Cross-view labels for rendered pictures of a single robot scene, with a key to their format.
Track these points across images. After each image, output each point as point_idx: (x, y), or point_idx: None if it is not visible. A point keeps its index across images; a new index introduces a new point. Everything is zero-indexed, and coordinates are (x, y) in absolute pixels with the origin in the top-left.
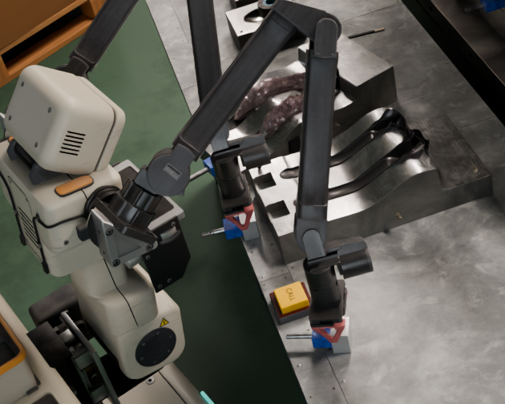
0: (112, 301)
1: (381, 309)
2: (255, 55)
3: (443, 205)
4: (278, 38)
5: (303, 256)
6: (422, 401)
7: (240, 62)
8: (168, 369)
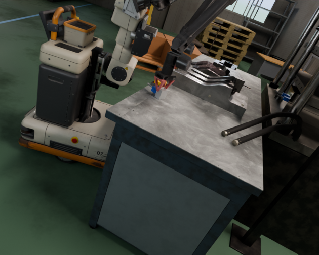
0: (118, 45)
1: (180, 102)
2: None
3: (224, 106)
4: None
5: (175, 84)
6: (161, 117)
7: None
8: None
